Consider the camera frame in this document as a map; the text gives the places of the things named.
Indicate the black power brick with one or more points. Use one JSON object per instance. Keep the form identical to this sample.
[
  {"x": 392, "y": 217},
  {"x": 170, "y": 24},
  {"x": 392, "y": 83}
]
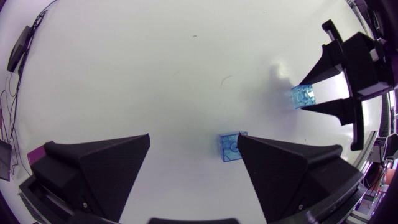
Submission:
[{"x": 18, "y": 49}]

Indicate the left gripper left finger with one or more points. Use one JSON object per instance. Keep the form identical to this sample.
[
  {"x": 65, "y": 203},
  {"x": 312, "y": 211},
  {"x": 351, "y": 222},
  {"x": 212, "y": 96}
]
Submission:
[{"x": 102, "y": 174}]

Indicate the blue translucent toy brick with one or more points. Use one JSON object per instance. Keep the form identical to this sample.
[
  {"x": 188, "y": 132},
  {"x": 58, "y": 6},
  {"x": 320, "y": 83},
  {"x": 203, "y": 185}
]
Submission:
[
  {"x": 301, "y": 97},
  {"x": 228, "y": 147}
]

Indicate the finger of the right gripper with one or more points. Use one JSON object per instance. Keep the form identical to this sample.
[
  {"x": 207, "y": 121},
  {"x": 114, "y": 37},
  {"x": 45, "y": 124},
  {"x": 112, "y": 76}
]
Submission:
[
  {"x": 340, "y": 109},
  {"x": 328, "y": 63}
]

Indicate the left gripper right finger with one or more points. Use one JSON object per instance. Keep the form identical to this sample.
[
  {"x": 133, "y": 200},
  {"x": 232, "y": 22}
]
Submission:
[{"x": 289, "y": 177}]

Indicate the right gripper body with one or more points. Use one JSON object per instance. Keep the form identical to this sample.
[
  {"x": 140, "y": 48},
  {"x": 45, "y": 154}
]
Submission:
[{"x": 363, "y": 68}]

